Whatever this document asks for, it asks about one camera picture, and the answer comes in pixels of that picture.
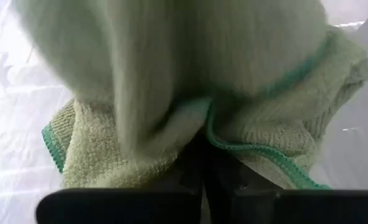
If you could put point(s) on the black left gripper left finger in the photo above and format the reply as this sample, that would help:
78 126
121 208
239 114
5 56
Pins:
124 208

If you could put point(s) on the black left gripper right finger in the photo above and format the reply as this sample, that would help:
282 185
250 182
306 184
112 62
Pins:
295 208

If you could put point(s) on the bright green towel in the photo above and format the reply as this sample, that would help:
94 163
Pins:
280 124

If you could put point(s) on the clear plastic bin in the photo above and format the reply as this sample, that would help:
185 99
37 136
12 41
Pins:
367 93

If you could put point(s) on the pale green towel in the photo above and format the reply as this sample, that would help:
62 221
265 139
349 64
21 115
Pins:
171 46

